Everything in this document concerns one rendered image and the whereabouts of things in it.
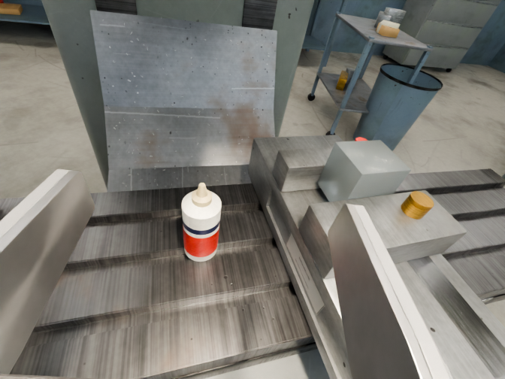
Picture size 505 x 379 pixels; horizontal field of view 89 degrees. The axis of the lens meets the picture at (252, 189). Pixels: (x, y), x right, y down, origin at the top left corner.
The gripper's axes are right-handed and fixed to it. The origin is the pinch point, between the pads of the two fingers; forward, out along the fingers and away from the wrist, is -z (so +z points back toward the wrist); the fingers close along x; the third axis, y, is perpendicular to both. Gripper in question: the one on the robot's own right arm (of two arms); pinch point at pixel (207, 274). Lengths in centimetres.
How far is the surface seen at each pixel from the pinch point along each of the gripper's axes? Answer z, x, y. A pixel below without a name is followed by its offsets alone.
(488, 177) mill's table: -37, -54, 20
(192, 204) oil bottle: -13.0, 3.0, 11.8
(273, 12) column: -53, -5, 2
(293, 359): -4.3, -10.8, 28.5
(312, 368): -3.4, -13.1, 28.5
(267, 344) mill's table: -3.7, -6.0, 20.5
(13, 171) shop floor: -112, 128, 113
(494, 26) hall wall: -571, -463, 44
